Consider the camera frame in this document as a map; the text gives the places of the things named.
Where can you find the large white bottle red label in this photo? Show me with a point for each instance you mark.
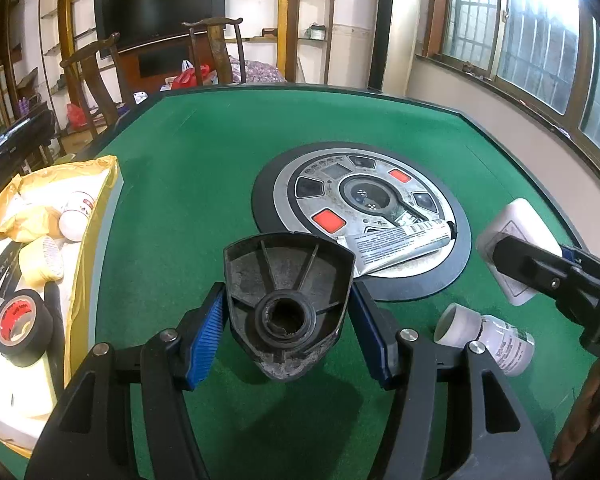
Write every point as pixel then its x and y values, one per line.
pixel 75 220

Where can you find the black stick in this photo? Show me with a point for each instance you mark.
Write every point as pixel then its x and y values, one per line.
pixel 55 320

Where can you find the patterned cloth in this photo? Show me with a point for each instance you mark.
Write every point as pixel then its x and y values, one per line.
pixel 260 71

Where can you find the wooden shelf unit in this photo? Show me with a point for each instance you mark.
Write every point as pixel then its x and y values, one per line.
pixel 292 10

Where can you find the black ribbed plastic part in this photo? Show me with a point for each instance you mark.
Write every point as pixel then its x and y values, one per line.
pixel 290 270

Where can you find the small dark shelf item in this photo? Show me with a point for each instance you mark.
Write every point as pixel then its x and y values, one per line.
pixel 269 32

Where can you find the yellow jar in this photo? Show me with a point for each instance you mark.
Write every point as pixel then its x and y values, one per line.
pixel 40 260

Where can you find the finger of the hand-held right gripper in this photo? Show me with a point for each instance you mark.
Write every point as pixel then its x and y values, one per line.
pixel 530 262
pixel 575 256

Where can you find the black electronic keyboard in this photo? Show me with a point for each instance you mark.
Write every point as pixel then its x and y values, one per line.
pixel 10 145

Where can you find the black tape roll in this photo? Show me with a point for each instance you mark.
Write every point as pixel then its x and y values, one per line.
pixel 42 327

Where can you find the small box on shelf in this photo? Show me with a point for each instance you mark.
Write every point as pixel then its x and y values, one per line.
pixel 317 32

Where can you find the white printed tube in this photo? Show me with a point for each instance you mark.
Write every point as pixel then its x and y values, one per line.
pixel 395 245

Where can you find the round table control panel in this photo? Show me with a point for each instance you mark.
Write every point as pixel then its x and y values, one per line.
pixel 370 195

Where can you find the yellow padded envelope tray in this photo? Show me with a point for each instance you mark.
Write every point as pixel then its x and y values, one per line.
pixel 92 260

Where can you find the yellow-brown packet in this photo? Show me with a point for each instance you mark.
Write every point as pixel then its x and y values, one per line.
pixel 27 222

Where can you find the person's right forearm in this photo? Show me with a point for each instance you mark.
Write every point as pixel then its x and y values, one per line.
pixel 585 410

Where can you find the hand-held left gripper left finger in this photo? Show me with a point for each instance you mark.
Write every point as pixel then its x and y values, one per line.
pixel 205 340

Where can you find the white bottle green label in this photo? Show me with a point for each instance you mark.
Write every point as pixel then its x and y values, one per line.
pixel 510 347

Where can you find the black flat television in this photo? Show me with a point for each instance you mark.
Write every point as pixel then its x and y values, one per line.
pixel 160 5

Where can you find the wooden framed window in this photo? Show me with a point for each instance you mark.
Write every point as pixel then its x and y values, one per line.
pixel 530 35

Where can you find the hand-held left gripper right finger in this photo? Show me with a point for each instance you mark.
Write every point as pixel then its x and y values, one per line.
pixel 375 345

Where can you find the red plastic bag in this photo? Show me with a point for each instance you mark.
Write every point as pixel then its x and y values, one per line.
pixel 192 77
pixel 76 115

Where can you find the standing air conditioner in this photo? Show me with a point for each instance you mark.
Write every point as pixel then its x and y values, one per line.
pixel 405 35

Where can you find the cream plastic case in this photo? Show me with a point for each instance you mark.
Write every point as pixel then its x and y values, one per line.
pixel 517 220

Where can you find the purple bottle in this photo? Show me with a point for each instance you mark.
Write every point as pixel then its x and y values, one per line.
pixel 24 106

